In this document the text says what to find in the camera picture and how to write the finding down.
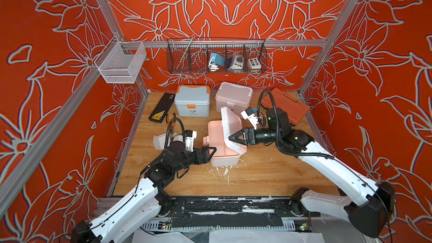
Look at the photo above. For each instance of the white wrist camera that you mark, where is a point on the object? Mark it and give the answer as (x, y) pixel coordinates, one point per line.
(251, 116)
(190, 136)

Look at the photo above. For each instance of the blue item in basket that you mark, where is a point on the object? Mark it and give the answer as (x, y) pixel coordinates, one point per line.
(216, 59)

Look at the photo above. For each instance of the aluminium frame post right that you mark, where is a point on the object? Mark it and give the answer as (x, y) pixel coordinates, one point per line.
(332, 36)

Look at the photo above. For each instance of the white button box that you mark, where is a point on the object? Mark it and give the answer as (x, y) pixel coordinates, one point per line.
(254, 65)

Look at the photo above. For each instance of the orange handled pliers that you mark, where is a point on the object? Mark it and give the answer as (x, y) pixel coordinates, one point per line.
(171, 123)

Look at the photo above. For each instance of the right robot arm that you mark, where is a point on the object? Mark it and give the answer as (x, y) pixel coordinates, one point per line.
(363, 202)

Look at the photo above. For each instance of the pink medicine chest box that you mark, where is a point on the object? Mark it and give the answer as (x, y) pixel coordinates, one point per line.
(236, 97)

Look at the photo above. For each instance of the aluminium frame post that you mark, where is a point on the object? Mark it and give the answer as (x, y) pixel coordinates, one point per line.
(117, 36)
(332, 36)

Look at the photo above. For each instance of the gauze packet clear wrapper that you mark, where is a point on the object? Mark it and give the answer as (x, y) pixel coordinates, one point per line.
(159, 141)

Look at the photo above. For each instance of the aluminium horizontal back rail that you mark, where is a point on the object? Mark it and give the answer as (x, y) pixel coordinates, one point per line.
(267, 43)

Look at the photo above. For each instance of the grey orange medicine chest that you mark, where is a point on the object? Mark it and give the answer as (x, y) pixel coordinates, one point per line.
(192, 101)

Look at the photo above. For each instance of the white pink first aid kit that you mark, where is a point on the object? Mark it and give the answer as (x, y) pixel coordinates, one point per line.
(228, 153)

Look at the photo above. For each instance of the aluminium frame post left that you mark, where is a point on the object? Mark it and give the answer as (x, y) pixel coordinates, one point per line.
(117, 36)

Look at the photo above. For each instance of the red plastic tool case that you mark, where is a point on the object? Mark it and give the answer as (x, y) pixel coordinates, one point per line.
(295, 109)

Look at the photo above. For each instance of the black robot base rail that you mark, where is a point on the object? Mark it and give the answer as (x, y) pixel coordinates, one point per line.
(180, 206)

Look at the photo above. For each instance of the white wire mesh basket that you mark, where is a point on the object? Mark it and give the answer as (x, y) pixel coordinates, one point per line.
(118, 65)

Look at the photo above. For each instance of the white device with dials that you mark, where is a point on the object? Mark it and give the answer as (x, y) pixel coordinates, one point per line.
(236, 63)

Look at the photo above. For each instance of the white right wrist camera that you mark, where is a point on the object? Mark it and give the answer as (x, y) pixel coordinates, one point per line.
(251, 116)

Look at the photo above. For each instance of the black wire wall basket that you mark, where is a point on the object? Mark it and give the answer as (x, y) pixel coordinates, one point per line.
(194, 59)

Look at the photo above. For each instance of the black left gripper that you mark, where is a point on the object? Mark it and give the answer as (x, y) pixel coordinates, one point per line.
(205, 160)

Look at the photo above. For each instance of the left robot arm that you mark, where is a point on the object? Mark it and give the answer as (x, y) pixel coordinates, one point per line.
(146, 200)

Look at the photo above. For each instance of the black warning label case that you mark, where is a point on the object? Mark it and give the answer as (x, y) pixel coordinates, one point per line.
(162, 108)

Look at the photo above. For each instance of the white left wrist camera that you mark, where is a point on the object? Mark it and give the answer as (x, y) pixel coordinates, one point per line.
(190, 136)

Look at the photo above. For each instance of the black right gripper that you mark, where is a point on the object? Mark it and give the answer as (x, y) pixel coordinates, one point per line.
(250, 140)

